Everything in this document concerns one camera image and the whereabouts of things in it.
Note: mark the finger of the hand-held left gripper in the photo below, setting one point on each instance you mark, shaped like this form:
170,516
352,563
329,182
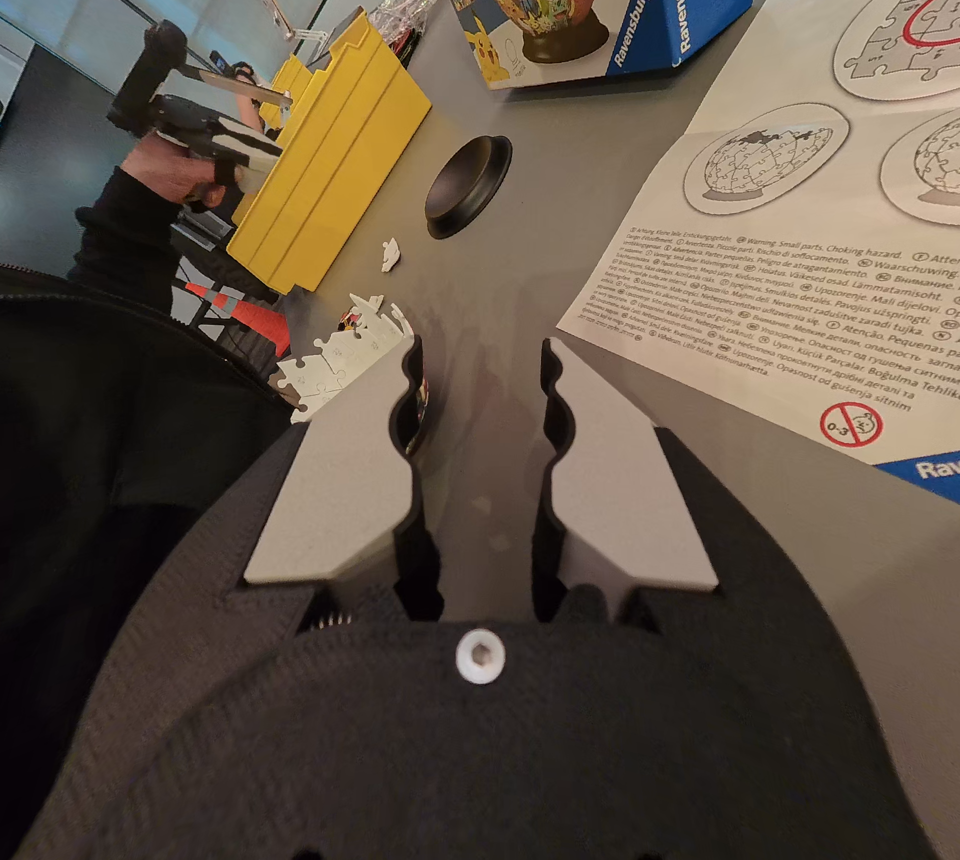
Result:
240,146
251,129

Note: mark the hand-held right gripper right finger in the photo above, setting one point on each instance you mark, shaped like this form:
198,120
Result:
622,507

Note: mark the person's left hand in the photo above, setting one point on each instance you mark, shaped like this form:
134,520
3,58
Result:
169,166

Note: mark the paper instruction leaflet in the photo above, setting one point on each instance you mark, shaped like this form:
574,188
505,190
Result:
750,290

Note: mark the person's left forearm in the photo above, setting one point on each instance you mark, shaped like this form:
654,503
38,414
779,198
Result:
120,230

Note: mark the person's black jacket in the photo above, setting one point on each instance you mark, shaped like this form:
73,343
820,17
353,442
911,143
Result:
90,462

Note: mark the orange traffic cone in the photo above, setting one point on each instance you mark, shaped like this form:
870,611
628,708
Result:
255,327

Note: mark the yellow plastic bin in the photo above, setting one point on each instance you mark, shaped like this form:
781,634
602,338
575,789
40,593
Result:
322,177
289,87

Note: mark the large black panel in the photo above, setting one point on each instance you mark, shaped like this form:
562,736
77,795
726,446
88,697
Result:
52,185

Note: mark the black round ball stand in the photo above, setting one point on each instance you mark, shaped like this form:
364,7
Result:
465,189

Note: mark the thin side table top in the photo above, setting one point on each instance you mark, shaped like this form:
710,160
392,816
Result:
247,91

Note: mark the clear plastic bag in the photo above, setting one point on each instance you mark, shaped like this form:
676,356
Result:
409,5

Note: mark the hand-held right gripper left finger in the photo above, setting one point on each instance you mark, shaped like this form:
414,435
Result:
337,500

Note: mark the half-built puzzle ball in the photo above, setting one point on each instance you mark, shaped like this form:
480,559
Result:
337,357

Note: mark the white puzzle piece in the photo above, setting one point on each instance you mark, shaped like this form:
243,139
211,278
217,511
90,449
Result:
390,256

